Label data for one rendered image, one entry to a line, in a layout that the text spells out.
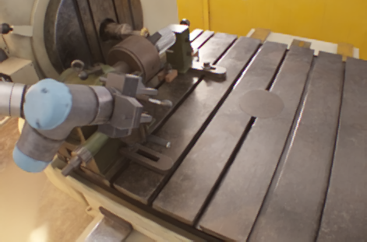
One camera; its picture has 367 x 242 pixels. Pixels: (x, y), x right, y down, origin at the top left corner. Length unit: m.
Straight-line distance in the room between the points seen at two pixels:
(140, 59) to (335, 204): 0.81
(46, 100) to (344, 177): 0.88
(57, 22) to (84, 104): 0.69
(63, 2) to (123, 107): 0.71
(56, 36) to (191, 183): 0.74
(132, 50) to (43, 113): 0.65
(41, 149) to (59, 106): 0.10
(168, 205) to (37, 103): 0.54
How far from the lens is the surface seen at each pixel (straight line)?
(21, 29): 1.12
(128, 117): 0.49
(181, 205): 0.86
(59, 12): 1.13
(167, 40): 1.25
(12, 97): 0.63
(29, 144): 0.52
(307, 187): 0.93
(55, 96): 0.44
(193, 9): 3.44
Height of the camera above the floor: 1.73
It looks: 38 degrees down
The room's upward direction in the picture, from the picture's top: 6 degrees counter-clockwise
